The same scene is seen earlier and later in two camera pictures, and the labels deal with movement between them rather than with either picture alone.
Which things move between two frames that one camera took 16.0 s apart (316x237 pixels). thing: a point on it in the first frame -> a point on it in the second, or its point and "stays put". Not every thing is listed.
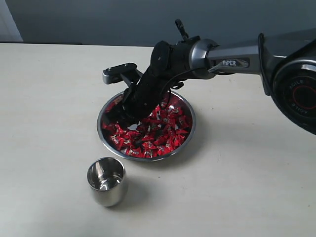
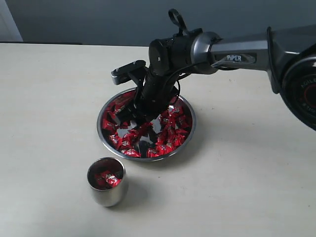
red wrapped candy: [108, 126] stays put
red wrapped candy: [185, 122] stays put
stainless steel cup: [107, 177] stays put
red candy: [147, 145] -> [152, 152]
